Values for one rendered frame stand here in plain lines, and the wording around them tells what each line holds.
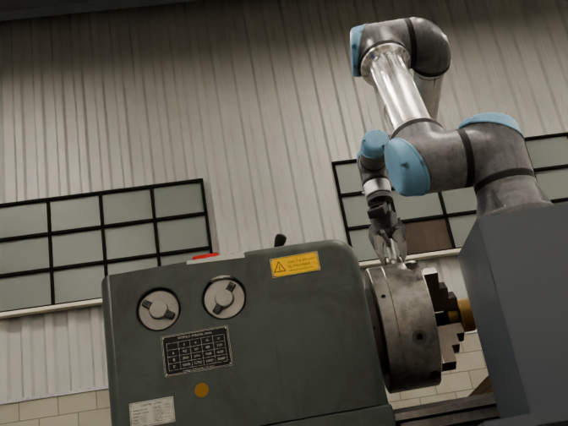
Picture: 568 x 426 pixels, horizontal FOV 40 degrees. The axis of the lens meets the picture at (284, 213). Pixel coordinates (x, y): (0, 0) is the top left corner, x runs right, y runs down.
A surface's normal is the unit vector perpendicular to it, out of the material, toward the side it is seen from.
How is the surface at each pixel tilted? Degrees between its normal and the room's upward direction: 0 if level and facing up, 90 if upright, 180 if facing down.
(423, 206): 90
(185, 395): 90
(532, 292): 90
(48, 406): 90
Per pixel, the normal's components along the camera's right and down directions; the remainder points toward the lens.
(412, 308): -0.07, -0.38
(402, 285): -0.13, -0.72
